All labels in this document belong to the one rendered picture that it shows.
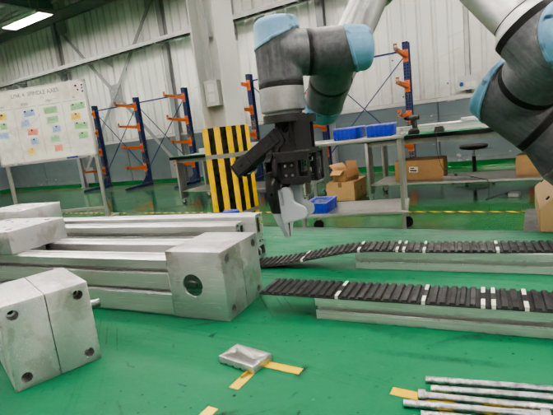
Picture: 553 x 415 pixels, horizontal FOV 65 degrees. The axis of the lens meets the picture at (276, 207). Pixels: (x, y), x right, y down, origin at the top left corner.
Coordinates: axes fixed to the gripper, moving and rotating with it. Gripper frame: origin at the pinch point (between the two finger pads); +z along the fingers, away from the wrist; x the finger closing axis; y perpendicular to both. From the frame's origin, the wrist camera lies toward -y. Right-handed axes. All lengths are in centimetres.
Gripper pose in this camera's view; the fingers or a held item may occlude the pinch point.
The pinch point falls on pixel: (284, 230)
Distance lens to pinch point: 77.5
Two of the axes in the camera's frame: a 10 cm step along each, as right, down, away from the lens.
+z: 1.0, 9.8, 1.6
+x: 4.3, -1.9, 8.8
